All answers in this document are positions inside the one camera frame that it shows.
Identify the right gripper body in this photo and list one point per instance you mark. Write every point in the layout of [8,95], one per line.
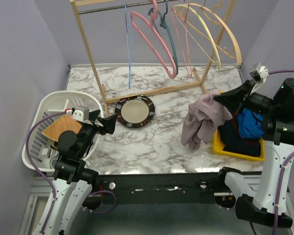
[258,103]

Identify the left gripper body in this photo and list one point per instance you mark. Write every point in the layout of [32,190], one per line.
[87,132]

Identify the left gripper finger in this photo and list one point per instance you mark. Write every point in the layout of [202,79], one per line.
[108,124]
[93,115]

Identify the mauve tank top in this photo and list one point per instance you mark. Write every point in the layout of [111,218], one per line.
[204,117]

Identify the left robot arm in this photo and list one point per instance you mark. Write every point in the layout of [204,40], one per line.
[72,181]

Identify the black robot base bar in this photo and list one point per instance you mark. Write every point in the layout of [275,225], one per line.
[204,188]

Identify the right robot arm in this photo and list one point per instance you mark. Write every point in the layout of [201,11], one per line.
[267,205]

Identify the wooden curved hanger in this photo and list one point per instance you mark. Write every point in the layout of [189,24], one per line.
[235,52]

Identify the teal plastic hanger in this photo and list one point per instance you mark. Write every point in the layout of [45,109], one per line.
[154,13]

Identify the thin pink hanger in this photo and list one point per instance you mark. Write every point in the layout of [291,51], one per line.
[183,42]

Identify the cream plastic hanger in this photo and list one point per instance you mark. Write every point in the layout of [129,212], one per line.
[208,29]

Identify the blue garment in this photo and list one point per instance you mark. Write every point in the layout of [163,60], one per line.
[250,125]

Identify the woven wicker fan tray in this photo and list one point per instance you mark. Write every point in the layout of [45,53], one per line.
[64,123]

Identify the dark rimmed ceramic plate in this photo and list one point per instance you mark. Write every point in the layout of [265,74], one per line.
[135,111]

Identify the small cup in rack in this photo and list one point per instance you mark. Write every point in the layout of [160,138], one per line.
[53,162]

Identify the dark navy garment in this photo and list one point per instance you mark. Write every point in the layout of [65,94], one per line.
[229,135]

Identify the white plastic dish rack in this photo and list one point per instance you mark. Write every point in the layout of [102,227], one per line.
[40,149]

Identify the yellow plastic bin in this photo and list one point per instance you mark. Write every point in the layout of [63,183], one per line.
[218,149]

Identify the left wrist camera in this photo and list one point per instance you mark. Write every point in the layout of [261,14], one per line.
[80,113]

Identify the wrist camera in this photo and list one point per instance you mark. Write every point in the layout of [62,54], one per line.
[259,73]
[80,113]

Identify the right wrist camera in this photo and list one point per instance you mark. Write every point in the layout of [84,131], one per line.
[259,73]

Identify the light blue wire hanger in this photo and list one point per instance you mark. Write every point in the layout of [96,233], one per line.
[129,43]

